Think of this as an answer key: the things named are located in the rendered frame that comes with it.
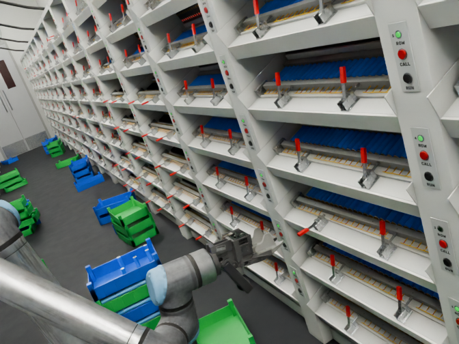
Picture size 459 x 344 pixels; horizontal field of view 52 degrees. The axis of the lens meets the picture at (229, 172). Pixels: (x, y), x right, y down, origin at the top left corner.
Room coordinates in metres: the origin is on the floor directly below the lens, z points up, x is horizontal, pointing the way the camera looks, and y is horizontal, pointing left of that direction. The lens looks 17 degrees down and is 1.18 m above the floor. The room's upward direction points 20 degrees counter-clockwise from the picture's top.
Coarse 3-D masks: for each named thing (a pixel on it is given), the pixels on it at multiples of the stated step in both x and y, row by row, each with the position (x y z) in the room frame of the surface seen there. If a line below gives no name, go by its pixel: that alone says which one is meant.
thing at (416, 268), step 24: (288, 192) 1.42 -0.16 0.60; (288, 216) 1.39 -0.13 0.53; (312, 216) 1.31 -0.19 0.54; (336, 216) 1.23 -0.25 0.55; (336, 240) 1.15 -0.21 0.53; (360, 240) 1.09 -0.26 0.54; (408, 240) 0.98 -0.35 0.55; (384, 264) 0.99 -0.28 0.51; (408, 264) 0.92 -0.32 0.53; (432, 288) 0.86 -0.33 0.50
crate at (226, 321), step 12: (228, 300) 1.76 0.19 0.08; (216, 312) 1.75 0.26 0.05; (228, 312) 1.76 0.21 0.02; (204, 324) 1.74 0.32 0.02; (216, 324) 1.74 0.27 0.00; (228, 324) 1.71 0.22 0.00; (240, 324) 1.68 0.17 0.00; (204, 336) 1.68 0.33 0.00; (216, 336) 1.66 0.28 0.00; (228, 336) 1.63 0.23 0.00; (240, 336) 1.60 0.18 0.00; (252, 336) 1.48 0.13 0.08
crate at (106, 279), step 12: (132, 252) 1.93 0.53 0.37; (144, 252) 1.94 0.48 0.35; (108, 264) 1.90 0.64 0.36; (132, 264) 1.91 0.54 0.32; (144, 264) 1.87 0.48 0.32; (156, 264) 1.76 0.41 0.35; (96, 276) 1.89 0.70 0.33; (108, 276) 1.87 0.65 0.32; (120, 276) 1.72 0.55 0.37; (132, 276) 1.73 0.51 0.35; (144, 276) 1.74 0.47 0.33; (96, 288) 1.70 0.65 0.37; (108, 288) 1.71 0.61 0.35; (120, 288) 1.72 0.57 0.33; (96, 300) 1.69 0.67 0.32
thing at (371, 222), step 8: (296, 200) 1.39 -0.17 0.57; (304, 200) 1.37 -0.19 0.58; (312, 200) 1.34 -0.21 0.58; (312, 208) 1.34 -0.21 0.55; (320, 208) 1.28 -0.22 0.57; (328, 208) 1.25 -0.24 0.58; (336, 208) 1.23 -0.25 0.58; (344, 216) 1.18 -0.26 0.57; (352, 216) 1.15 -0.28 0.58; (360, 216) 1.13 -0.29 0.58; (344, 224) 1.17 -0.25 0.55; (352, 224) 1.15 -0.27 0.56; (368, 224) 1.10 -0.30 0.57; (376, 224) 1.07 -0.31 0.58; (392, 224) 1.03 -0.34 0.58; (392, 232) 1.02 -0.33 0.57; (400, 232) 0.99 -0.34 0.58; (408, 232) 0.98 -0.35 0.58; (416, 232) 0.96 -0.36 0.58; (416, 240) 0.96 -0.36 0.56; (424, 240) 0.93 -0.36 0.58
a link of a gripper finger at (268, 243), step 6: (264, 234) 1.14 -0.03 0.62; (270, 234) 1.14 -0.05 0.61; (264, 240) 1.13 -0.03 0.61; (270, 240) 1.14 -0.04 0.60; (282, 240) 1.17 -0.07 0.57; (258, 246) 1.13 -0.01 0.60; (264, 246) 1.13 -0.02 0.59; (270, 246) 1.14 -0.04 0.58; (276, 246) 1.14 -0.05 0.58; (258, 252) 1.13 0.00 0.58
